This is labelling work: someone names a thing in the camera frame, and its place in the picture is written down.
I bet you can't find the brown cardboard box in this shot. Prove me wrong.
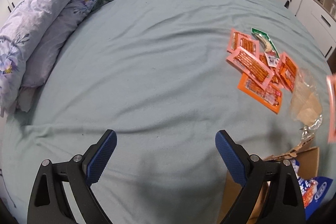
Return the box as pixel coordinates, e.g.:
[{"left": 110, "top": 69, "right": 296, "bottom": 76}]
[{"left": 217, "top": 137, "right": 319, "bottom": 223}]

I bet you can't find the pink spicy stick packet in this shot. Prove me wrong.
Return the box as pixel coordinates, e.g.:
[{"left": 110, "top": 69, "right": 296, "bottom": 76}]
[
  {"left": 227, "top": 28, "right": 260, "bottom": 57},
  {"left": 276, "top": 52, "right": 298, "bottom": 93},
  {"left": 326, "top": 74, "right": 336, "bottom": 143},
  {"left": 226, "top": 47, "right": 274, "bottom": 90}
]

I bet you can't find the green white snack packet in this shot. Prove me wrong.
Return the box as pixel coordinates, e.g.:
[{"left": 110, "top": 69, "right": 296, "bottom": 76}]
[{"left": 251, "top": 28, "right": 280, "bottom": 58}]

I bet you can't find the clear plastic wrapper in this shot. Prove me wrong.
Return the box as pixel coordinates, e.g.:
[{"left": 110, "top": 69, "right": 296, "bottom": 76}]
[{"left": 289, "top": 68, "right": 323, "bottom": 140}]

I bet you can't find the small white snack packet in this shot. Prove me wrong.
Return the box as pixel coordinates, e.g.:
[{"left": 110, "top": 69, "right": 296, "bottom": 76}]
[{"left": 264, "top": 51, "right": 280, "bottom": 68}]

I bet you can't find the lavender floral folded duvet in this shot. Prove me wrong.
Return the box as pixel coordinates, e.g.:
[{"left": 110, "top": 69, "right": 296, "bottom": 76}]
[{"left": 1, "top": 0, "right": 97, "bottom": 113}]

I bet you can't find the light blue bed sheet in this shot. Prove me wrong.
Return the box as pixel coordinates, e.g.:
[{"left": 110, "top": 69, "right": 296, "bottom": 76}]
[{"left": 2, "top": 0, "right": 335, "bottom": 223}]

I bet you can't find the blue white snack bag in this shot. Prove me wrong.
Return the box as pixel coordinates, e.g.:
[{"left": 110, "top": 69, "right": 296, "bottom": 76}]
[{"left": 290, "top": 159, "right": 333, "bottom": 220}]

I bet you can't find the orange sausage snack packet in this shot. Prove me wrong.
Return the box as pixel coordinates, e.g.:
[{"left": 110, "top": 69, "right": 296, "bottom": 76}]
[{"left": 238, "top": 73, "right": 282, "bottom": 114}]

